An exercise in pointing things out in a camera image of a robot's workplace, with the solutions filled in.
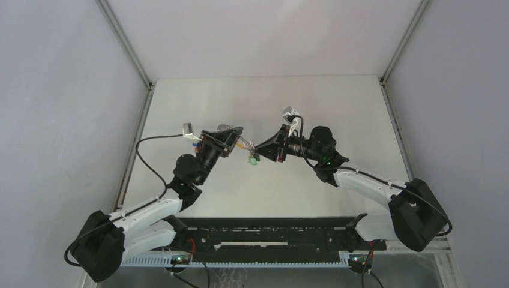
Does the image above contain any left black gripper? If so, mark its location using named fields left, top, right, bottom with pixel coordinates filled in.
left=195, top=127, right=242, bottom=185

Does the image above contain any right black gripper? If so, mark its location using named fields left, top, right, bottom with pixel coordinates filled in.
left=254, top=124, right=322, bottom=163

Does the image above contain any green capped key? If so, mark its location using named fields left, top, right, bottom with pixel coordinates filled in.
left=248, top=155, right=260, bottom=166

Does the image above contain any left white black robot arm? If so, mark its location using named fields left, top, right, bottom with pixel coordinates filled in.
left=64, top=127, right=243, bottom=283

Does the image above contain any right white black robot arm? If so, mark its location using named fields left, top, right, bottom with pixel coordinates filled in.
left=253, top=124, right=452, bottom=252

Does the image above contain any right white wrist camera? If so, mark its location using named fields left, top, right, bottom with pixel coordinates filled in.
left=282, top=106, right=301, bottom=134

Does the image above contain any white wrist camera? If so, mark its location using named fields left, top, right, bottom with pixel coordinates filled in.
left=182, top=122, right=201, bottom=142
left=282, top=106, right=301, bottom=134

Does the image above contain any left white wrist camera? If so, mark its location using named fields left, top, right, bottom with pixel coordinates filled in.
left=182, top=122, right=201, bottom=142

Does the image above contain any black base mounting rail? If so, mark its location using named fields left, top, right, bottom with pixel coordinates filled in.
left=162, top=217, right=387, bottom=260

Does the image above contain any left aluminium frame post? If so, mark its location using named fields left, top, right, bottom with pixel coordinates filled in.
left=95, top=0, right=154, bottom=211

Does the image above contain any aluminium frame post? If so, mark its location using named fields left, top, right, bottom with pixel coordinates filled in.
left=378, top=1, right=433, bottom=179
left=95, top=0, right=154, bottom=211

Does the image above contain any white slotted cable duct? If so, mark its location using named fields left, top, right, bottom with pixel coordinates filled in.
left=121, top=254, right=350, bottom=268

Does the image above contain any right aluminium frame post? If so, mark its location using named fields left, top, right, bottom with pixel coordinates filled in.
left=378, top=1, right=433, bottom=179

